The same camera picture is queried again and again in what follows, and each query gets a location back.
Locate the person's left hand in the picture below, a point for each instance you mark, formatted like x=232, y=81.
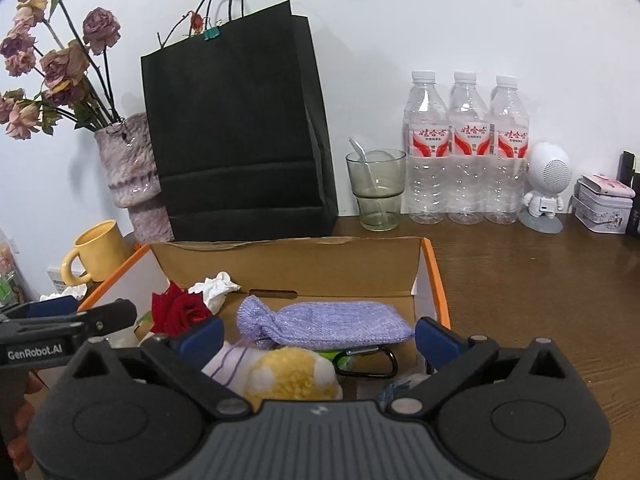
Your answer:
x=20, y=430

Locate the yellow mug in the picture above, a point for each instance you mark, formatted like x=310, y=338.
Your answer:
x=102, y=250

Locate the red cardboard box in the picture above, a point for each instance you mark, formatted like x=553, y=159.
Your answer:
x=300, y=265

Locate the dried rosebud twig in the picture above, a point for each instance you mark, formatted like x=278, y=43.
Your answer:
x=197, y=21

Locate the red rose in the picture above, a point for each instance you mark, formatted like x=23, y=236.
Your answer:
x=177, y=310

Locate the green binder clip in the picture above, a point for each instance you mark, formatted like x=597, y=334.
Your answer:
x=211, y=34

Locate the white tissue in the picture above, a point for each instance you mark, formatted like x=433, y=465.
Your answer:
x=215, y=287
x=65, y=292

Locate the green tissue packet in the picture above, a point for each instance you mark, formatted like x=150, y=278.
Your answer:
x=330, y=355

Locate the dried pink rose bouquet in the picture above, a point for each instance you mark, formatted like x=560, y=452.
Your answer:
x=57, y=65

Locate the clear plastic spoon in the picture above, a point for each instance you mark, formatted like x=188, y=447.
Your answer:
x=367, y=165

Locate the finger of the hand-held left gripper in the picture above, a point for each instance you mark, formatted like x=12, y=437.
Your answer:
x=50, y=305
x=112, y=312

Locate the purple knit pouch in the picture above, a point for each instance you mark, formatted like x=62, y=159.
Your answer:
x=325, y=322

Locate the black box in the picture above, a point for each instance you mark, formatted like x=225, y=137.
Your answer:
x=631, y=185

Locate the pink textured vase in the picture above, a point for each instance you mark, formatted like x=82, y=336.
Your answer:
x=130, y=170

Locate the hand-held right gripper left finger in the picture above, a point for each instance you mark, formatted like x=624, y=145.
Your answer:
x=202, y=341

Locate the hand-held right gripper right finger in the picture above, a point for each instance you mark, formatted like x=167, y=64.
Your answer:
x=437, y=342

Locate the shelf of colourful packets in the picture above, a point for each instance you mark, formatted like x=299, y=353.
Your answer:
x=7, y=270

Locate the grey patterned tin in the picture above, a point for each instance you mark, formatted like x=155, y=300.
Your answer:
x=600, y=215

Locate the clear glass cup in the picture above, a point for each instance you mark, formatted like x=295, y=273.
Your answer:
x=377, y=200

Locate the clear water bottle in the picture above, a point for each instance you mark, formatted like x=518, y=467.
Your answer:
x=509, y=160
x=426, y=160
x=469, y=160

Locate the black carabiner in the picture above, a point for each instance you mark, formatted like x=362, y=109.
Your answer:
x=385, y=360

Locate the pink and white tin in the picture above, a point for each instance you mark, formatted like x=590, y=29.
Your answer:
x=605, y=185

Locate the black paper bag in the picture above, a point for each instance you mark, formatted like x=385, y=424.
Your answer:
x=230, y=135

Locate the white and yellow plush toy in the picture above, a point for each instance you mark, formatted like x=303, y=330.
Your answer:
x=290, y=375

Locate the white robot speaker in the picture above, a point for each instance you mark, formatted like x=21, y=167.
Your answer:
x=547, y=170

